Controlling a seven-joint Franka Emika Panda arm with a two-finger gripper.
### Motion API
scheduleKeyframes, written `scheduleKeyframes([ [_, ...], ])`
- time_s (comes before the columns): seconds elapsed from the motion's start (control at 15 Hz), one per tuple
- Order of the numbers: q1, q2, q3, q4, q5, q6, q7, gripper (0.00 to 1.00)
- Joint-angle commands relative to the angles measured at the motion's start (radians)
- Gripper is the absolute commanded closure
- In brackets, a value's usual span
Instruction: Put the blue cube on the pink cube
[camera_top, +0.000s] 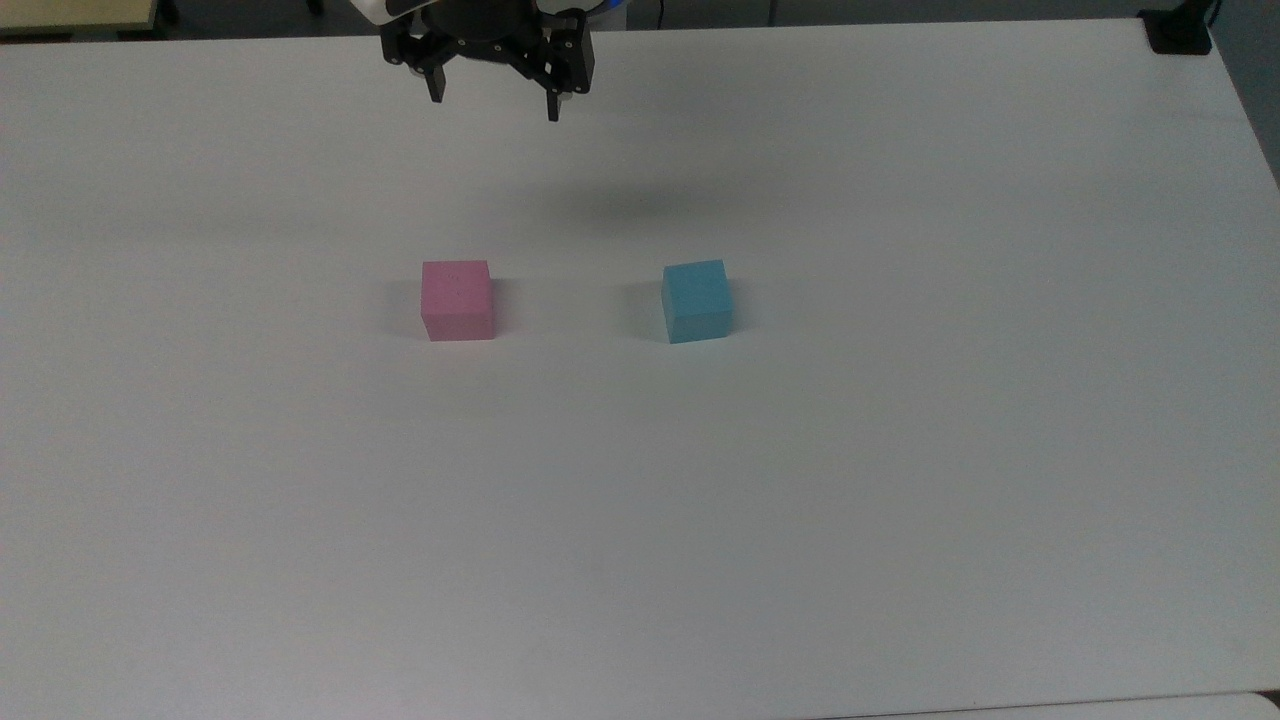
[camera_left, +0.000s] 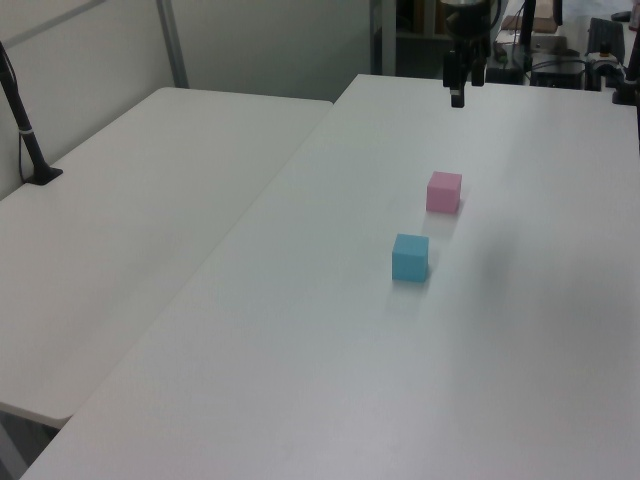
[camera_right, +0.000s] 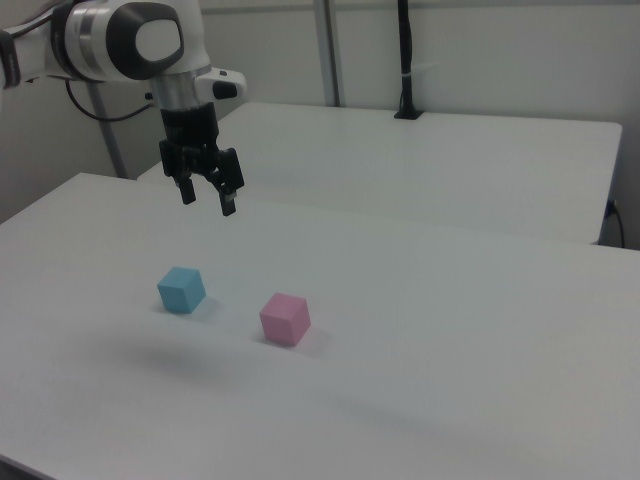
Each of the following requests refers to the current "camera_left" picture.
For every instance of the black slanted stand pole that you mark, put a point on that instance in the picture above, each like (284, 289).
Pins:
(22, 125)

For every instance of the brown cardboard box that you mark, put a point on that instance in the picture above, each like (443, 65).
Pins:
(542, 12)

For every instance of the blue foam cube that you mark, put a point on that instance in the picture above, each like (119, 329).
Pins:
(410, 259)

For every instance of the pink foam cube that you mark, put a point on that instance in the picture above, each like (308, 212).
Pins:
(443, 192)

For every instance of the black electronics box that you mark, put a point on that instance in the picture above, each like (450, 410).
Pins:
(557, 74)

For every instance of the dark robot gripper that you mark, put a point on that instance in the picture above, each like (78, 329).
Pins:
(467, 20)

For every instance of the grey metal partition post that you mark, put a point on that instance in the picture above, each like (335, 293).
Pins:
(172, 42)

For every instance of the black camera stand clamp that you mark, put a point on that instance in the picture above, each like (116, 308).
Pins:
(627, 85)

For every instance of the black upright pole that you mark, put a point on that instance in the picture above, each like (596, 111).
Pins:
(528, 22)

